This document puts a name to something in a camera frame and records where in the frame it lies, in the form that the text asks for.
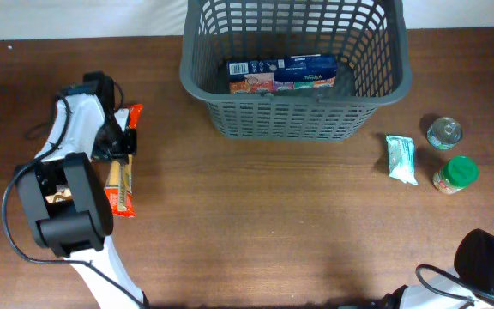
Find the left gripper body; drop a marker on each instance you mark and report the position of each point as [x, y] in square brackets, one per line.
[113, 143]

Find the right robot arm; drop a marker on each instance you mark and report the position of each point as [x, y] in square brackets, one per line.
[469, 283]

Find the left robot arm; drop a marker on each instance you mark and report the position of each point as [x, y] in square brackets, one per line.
[64, 201]

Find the orange spaghetti packet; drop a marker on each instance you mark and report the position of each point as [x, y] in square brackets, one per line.
[118, 186]

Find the brown white snack bag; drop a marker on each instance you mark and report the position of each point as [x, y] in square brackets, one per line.
[63, 193]

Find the blue cardboard food box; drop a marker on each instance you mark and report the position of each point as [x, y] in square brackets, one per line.
[282, 74]

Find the mint green wipes packet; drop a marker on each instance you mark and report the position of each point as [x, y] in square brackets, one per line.
[401, 152]

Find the glass jar green lid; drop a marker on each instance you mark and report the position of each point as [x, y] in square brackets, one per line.
[456, 175]

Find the tin can green label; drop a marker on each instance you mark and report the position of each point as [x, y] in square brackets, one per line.
[444, 133]

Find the grey plastic shopping basket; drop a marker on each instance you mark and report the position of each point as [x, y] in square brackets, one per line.
[368, 40]

